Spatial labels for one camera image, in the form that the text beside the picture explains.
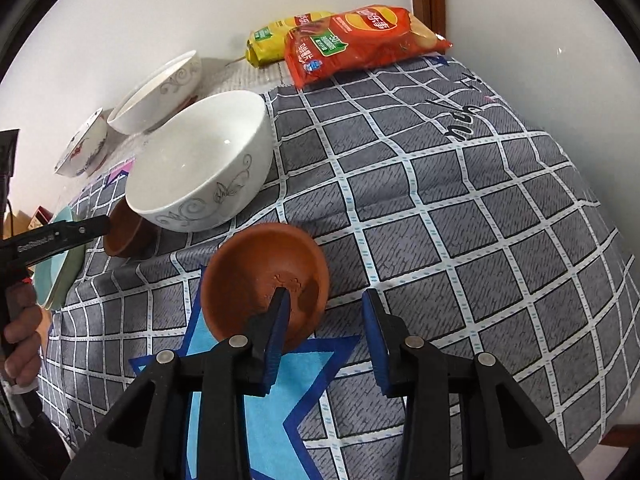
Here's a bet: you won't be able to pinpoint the brown clay bowl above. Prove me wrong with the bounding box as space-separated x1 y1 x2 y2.
201 222 330 353
103 198 156 258

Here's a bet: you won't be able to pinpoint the large white swirl bowl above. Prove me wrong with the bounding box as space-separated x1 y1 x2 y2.
106 50 202 136

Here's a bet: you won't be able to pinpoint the white bowl grey swirls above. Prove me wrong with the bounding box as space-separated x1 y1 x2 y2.
126 90 274 233

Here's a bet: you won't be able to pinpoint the blue bird pattern bowl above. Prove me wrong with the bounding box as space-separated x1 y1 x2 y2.
54 107 107 178

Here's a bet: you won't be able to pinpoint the red chips bag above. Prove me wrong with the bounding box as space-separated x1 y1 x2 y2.
284 4 452 89

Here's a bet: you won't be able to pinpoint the person left hand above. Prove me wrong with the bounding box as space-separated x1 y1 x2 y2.
3 281 42 388

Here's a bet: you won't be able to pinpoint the yellow chips bag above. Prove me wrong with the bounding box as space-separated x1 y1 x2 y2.
245 11 332 67

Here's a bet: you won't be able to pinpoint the teal plate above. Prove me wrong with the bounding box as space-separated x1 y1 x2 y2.
32 206 87 312

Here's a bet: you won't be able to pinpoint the white lace table mat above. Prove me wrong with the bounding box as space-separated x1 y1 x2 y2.
90 56 293 176

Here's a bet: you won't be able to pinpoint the grey checked tablecloth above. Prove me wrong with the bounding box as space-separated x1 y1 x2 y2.
40 57 639 479

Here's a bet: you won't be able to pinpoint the cardboard boxes clutter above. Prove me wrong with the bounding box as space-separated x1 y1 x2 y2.
2 205 52 240

